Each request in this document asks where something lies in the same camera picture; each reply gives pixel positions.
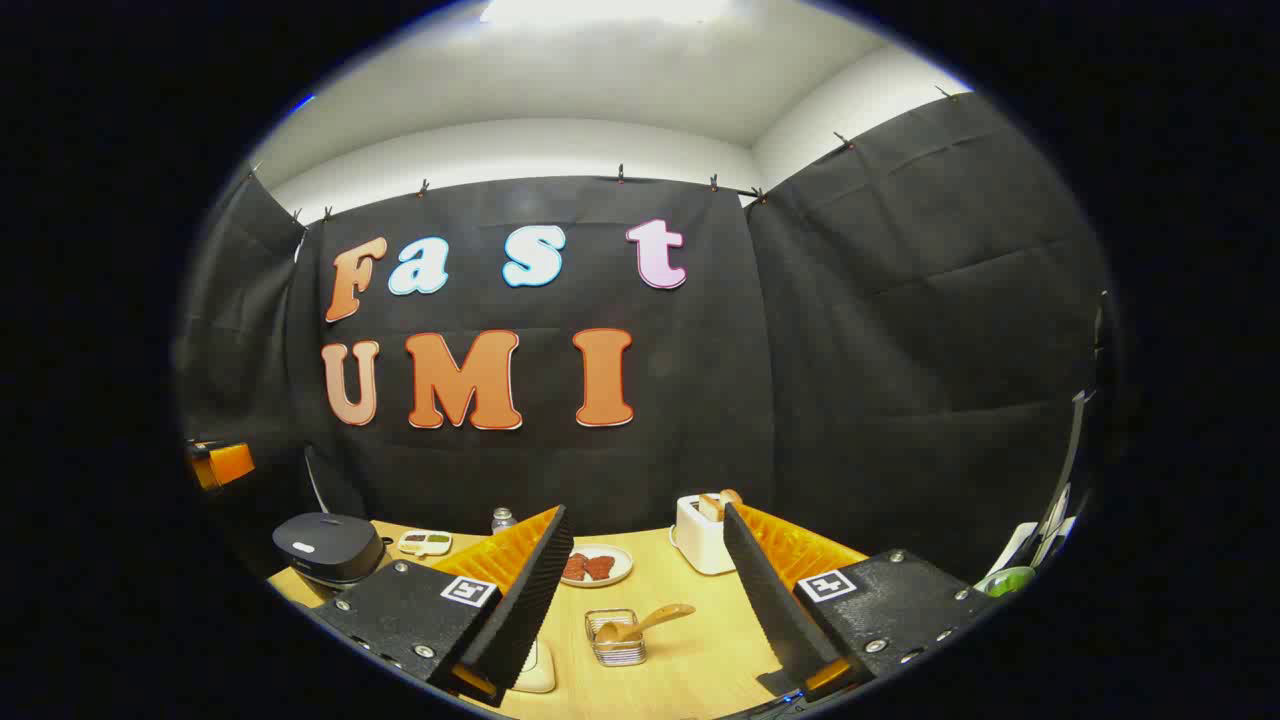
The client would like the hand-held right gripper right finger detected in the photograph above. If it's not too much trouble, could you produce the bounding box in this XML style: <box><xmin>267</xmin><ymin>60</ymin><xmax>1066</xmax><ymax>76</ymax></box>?
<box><xmin>722</xmin><ymin>502</ymin><xmax>1001</xmax><ymax>701</ymax></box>

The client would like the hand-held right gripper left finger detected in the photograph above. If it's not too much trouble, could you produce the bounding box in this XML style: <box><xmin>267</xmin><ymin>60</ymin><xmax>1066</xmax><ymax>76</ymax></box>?
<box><xmin>310</xmin><ymin>505</ymin><xmax>576</xmax><ymax>709</ymax></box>

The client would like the wire metal chopstick holder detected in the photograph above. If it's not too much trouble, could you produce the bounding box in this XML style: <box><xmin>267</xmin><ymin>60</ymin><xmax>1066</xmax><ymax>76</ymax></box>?
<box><xmin>584</xmin><ymin>608</ymin><xmax>648</xmax><ymax>668</ymax></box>

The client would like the wooden spoon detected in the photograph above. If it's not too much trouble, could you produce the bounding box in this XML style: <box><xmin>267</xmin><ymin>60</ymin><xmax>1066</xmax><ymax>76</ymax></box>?
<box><xmin>595</xmin><ymin>603</ymin><xmax>697</xmax><ymax>644</ymax></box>

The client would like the black and silver rice cooker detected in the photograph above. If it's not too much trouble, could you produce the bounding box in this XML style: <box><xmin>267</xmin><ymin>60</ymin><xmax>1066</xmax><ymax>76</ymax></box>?
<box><xmin>272</xmin><ymin>513</ymin><xmax>386</xmax><ymax>591</ymax></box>

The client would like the white toaster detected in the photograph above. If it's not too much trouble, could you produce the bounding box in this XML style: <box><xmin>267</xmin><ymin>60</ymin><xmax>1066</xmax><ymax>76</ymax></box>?
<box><xmin>670</xmin><ymin>494</ymin><xmax>738</xmax><ymax>576</ymax></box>

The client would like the white round plate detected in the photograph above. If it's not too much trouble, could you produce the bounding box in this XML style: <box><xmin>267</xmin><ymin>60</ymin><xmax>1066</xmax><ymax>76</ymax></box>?
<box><xmin>560</xmin><ymin>544</ymin><xmax>634</xmax><ymax>588</ymax></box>

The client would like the green round object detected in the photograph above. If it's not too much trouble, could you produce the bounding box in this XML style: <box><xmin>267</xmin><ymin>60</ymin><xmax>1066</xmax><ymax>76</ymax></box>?
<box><xmin>975</xmin><ymin>565</ymin><xmax>1036</xmax><ymax>599</ymax></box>

